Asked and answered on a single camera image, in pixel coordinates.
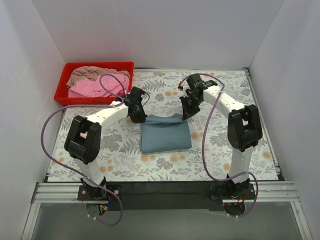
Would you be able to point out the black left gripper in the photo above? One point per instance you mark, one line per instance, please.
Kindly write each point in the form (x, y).
(137, 115)

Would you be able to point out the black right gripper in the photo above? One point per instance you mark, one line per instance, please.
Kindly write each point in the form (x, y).
(189, 106)

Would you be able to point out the blue-grey t shirt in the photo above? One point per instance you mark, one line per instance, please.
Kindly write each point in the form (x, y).
(163, 134)

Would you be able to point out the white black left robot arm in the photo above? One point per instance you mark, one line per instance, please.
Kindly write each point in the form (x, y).
(83, 141)

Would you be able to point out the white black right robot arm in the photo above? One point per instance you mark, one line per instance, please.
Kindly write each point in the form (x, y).
(244, 129)

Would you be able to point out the beige t shirt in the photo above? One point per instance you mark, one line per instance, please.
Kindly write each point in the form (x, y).
(92, 73)

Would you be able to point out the pink t shirt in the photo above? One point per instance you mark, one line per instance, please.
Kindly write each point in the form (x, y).
(87, 88)

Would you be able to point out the red plastic bin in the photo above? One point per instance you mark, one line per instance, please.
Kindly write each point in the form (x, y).
(62, 92)

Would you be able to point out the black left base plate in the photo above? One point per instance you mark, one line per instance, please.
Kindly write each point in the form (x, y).
(93, 193)

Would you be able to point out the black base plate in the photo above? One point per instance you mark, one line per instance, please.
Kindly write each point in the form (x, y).
(227, 191)
(93, 193)

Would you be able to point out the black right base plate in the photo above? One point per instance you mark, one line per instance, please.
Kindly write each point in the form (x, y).
(227, 191)

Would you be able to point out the aluminium front frame rail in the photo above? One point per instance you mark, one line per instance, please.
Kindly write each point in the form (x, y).
(268, 191)

